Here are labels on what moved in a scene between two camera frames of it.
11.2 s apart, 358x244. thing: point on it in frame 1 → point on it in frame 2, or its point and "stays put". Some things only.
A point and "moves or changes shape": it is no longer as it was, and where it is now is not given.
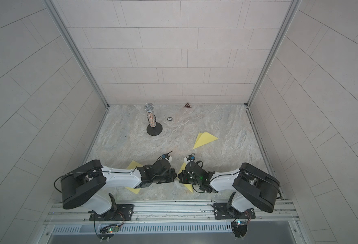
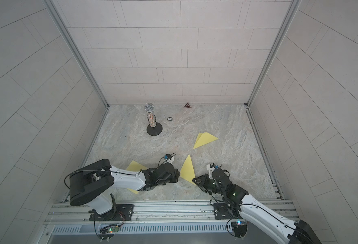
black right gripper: (183, 174) → (203, 179)
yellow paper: (189, 186) moves or changes shape
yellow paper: (132, 166) stays put
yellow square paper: (203, 139) stays put
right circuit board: (239, 227) stays put
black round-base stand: (154, 128) stays put
